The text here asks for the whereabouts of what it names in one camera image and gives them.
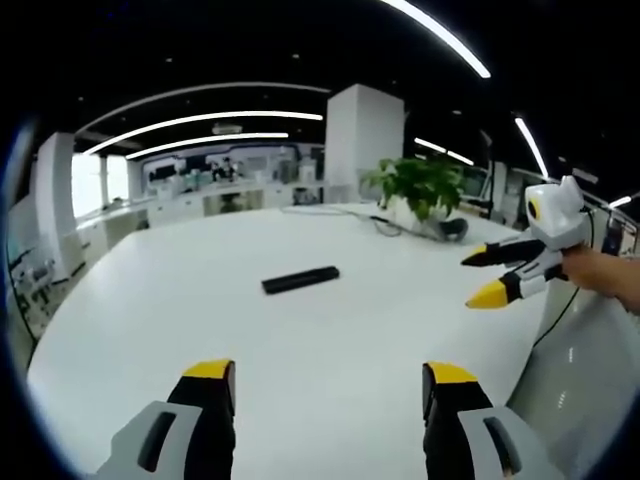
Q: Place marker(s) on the person's right hand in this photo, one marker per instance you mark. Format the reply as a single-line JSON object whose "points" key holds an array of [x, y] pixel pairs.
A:
{"points": [[595, 272]]}

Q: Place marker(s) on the white office counter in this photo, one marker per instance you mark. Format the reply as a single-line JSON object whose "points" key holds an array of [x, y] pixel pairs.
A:
{"points": [[200, 202]]}

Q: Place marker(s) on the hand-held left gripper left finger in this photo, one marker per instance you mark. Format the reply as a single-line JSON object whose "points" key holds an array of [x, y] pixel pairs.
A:
{"points": [[200, 425]]}

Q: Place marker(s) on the black headset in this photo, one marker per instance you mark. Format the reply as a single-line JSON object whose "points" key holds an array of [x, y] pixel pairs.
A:
{"points": [[452, 229]]}

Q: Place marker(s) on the black remote control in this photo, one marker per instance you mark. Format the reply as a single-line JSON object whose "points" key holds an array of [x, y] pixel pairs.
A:
{"points": [[301, 280]]}

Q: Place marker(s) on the long ceiling light strip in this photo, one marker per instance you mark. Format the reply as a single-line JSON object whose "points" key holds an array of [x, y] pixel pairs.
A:
{"points": [[200, 125], [440, 36], [205, 145], [531, 145]]}

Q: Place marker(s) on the white square pillar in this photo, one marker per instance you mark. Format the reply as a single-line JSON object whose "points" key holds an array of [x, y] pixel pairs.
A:
{"points": [[364, 145]]}

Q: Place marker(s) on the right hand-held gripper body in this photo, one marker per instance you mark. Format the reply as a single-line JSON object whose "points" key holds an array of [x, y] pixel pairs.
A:
{"points": [[555, 212]]}

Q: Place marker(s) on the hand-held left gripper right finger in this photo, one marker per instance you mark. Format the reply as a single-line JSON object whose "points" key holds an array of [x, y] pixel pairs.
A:
{"points": [[455, 425]]}

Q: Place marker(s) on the green potted plant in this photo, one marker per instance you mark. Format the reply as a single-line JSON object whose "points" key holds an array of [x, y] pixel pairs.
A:
{"points": [[420, 192]]}

